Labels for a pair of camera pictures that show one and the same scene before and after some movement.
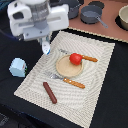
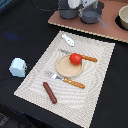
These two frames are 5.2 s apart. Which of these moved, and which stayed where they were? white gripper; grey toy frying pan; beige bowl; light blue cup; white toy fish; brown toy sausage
Moved: white gripper; white toy fish
Stayed: brown toy sausage; grey toy frying pan; light blue cup; beige bowl
